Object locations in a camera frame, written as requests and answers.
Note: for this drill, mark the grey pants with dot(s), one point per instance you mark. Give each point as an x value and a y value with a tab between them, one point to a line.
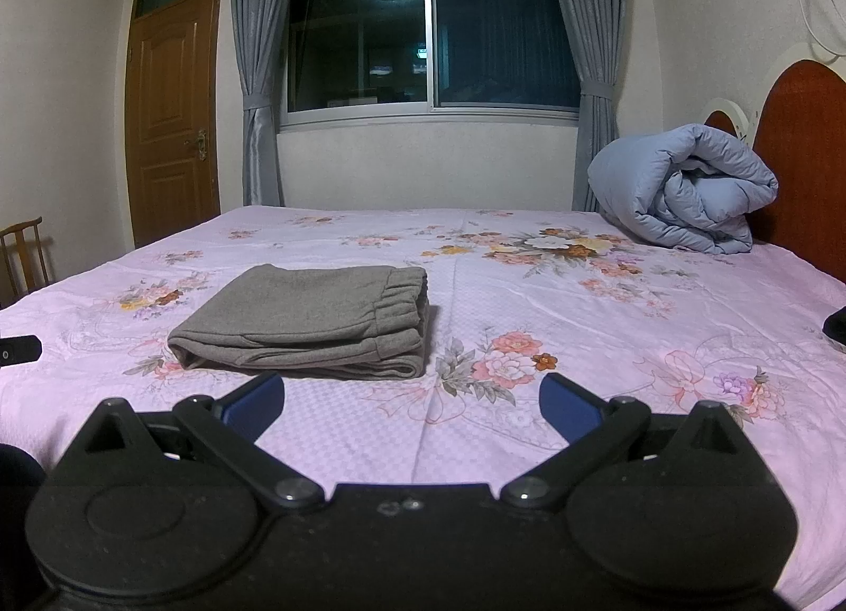
310	326

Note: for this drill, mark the brown wooden door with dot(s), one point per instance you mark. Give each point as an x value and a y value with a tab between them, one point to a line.
173	108

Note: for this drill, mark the red wooden headboard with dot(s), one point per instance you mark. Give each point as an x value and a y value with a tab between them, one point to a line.
806	161

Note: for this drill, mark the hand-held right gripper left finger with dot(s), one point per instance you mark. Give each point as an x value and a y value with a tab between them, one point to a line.
254	409

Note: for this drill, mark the grey curtain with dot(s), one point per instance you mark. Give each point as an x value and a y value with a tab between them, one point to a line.
261	55
591	55

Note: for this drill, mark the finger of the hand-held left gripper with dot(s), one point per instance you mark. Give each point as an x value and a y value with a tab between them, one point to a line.
20	350

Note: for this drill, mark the black object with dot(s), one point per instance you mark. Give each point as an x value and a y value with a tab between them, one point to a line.
836	323

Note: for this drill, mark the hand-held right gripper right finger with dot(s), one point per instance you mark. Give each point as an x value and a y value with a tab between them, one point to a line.
567	409

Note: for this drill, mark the sliding glass window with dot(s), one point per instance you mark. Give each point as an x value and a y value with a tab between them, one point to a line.
429	29

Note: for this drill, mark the wooden chair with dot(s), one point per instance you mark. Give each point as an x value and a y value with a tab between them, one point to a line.
23	260

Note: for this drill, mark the rolled light blue quilt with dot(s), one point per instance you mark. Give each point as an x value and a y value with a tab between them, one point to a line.
687	188

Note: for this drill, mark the pink floral bed sheet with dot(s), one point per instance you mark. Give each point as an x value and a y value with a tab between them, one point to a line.
529	320

